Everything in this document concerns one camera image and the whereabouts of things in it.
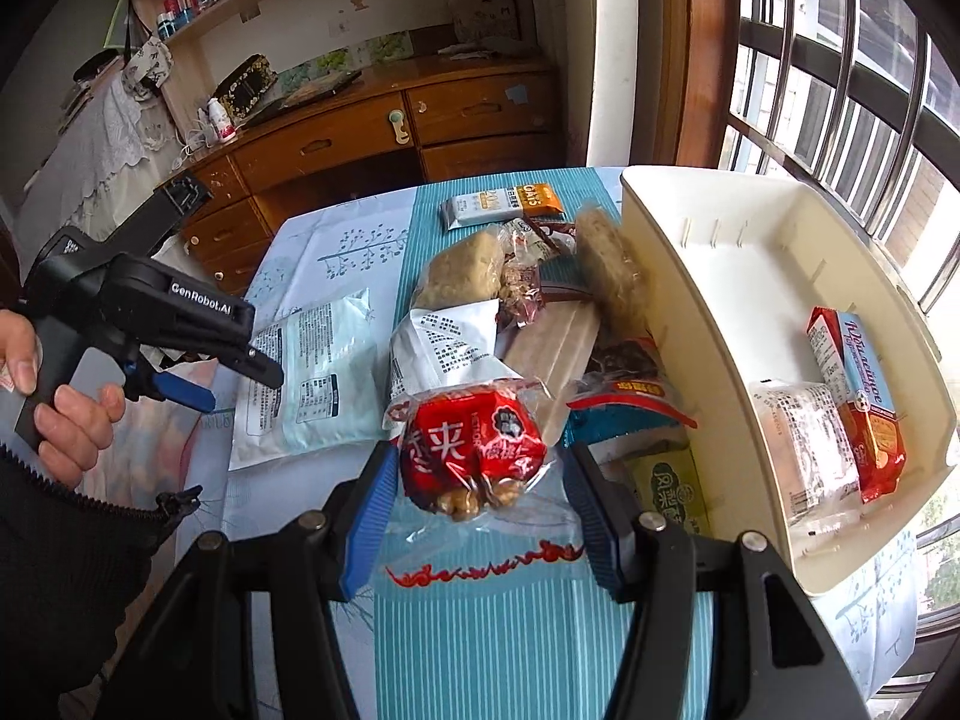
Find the wooden desk with drawers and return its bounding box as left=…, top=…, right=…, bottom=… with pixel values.
left=179, top=57, right=565, bottom=294

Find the white lace covered furniture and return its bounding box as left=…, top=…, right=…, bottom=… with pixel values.
left=13, top=75, right=181, bottom=273

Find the brown mixed nut packet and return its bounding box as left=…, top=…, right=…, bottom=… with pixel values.
left=498, top=218, right=576, bottom=328

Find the blue red biscuit box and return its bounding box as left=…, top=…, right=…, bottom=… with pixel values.
left=807, top=305, right=907, bottom=504

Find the black patterned case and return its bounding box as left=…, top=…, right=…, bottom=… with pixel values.
left=213, top=54, right=277, bottom=124

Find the green pastry packet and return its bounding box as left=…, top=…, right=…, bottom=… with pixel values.
left=625, top=447, right=713, bottom=536

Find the red nut snack bag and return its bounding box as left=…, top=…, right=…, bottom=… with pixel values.
left=385, top=380, right=587, bottom=590

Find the wooden bookshelf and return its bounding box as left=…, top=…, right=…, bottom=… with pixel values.
left=132, top=0, right=537, bottom=137

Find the beige rice cracker pack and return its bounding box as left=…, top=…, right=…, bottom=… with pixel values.
left=410, top=226, right=505, bottom=310

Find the beige wafer pack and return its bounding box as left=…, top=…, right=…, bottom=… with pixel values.
left=503, top=301, right=601, bottom=447

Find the black jacket left forearm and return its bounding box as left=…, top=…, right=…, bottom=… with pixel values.
left=2, top=449, right=202, bottom=718

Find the white red bottle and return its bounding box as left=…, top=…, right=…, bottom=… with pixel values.
left=206, top=96, right=236, bottom=143

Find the blue red snack packet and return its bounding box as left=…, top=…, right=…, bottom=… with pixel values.
left=560, top=335, right=698, bottom=447

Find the pale blue snack pouch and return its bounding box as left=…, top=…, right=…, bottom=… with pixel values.
left=229, top=288, right=384, bottom=470

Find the teal white tablecloth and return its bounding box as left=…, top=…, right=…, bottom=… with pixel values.
left=163, top=166, right=952, bottom=718

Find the metal window grille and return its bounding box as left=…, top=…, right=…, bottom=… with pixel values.
left=719, top=0, right=958, bottom=312

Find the white wrapped pastry pack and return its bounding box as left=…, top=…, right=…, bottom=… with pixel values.
left=752, top=382, right=861, bottom=536

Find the white silver snack bag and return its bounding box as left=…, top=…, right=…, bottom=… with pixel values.
left=389, top=299, right=519, bottom=406

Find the orange white oat bar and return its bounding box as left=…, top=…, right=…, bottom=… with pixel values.
left=439, top=184, right=565, bottom=231

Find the person's left hand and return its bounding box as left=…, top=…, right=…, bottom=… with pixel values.
left=2, top=309, right=125, bottom=489

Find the cream plastic storage bin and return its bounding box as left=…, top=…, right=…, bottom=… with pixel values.
left=620, top=166, right=957, bottom=595

